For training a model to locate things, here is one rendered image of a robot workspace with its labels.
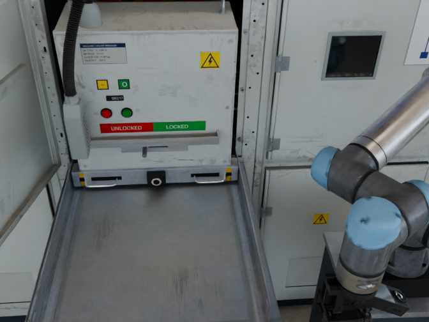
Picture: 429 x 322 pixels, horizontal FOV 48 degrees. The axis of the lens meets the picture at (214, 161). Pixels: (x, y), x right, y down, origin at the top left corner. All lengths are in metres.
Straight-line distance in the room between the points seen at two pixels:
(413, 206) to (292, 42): 0.82
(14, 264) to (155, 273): 0.88
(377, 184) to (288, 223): 1.10
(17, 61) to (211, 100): 0.57
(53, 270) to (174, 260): 0.33
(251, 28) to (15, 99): 0.72
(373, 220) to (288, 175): 1.05
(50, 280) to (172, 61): 0.67
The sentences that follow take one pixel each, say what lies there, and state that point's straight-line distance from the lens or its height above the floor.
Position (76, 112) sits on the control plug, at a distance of 1.34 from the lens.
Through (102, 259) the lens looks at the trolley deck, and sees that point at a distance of 1.38.
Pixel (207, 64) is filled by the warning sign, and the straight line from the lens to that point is 1.37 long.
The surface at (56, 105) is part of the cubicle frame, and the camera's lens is 1.62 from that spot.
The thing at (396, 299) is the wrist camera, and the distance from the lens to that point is 0.93.
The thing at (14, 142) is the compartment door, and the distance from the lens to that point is 1.51.
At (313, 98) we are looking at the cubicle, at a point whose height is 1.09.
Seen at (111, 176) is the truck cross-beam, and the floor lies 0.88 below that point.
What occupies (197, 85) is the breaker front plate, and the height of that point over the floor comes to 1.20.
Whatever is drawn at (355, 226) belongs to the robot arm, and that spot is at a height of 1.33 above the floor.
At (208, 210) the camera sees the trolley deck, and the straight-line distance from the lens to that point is 1.51.
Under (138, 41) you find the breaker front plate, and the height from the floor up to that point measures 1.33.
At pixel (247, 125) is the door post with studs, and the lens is 1.64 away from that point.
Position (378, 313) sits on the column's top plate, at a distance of 1.42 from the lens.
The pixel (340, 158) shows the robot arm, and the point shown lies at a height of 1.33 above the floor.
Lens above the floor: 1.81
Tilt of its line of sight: 35 degrees down
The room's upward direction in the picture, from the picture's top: 1 degrees clockwise
